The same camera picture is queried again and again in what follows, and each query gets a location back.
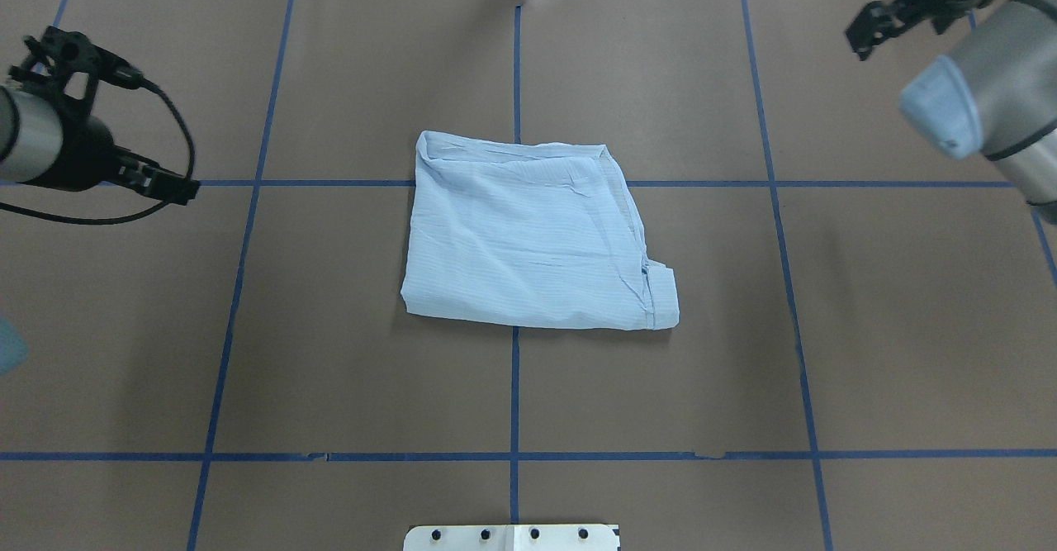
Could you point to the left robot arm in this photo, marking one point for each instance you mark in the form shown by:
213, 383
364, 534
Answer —
54, 142

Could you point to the light blue button-up shirt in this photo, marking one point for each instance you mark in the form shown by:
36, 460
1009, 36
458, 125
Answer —
546, 236

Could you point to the brown paper table cover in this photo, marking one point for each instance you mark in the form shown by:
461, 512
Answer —
865, 358

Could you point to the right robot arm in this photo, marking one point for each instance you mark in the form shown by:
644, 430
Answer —
993, 94

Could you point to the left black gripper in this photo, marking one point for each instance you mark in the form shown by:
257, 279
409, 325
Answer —
85, 148

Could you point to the white pedestal column base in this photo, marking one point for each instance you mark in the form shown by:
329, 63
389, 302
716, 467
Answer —
514, 537

